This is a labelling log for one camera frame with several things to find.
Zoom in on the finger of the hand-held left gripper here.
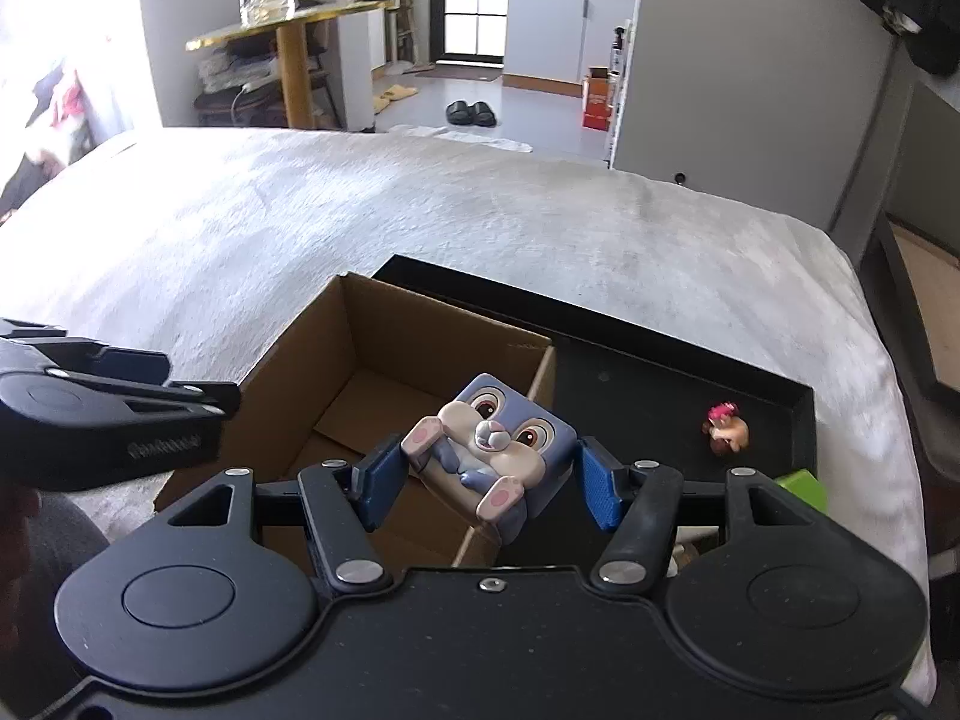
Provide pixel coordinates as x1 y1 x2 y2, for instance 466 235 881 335
96 381 242 422
0 319 171 385

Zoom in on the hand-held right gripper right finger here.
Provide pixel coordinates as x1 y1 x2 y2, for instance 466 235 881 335
577 437 832 595

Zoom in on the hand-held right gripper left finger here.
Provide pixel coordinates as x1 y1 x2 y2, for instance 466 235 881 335
154 433 407 595

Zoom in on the brown cardboard box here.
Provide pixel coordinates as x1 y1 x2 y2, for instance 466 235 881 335
154 272 557 569

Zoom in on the bunny cube toy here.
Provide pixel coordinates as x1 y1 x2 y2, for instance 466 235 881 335
401 373 578 545

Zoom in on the black tray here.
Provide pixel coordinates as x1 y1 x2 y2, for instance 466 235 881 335
373 255 818 567

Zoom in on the small doll figurine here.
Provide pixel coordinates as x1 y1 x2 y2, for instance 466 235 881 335
703 403 751 455

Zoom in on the green cube toy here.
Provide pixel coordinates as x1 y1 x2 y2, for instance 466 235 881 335
772 469 831 518

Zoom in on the person's grey pants leg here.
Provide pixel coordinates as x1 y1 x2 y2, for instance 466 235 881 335
26 499 110 601

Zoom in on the black framed brown board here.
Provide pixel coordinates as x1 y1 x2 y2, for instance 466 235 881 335
874 214 960 400

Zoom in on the round gold-edged table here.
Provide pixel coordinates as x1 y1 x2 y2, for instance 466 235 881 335
186 0 391 128

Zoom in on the orange carton box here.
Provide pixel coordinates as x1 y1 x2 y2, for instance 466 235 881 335
583 66 617 132

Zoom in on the brown door mat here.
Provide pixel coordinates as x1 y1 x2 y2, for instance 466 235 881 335
415 67 503 83

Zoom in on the white kitchen cabinet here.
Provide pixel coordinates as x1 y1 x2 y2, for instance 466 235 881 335
502 0 638 98

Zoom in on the black-framed glass door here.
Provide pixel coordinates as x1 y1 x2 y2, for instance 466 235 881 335
433 0 511 65

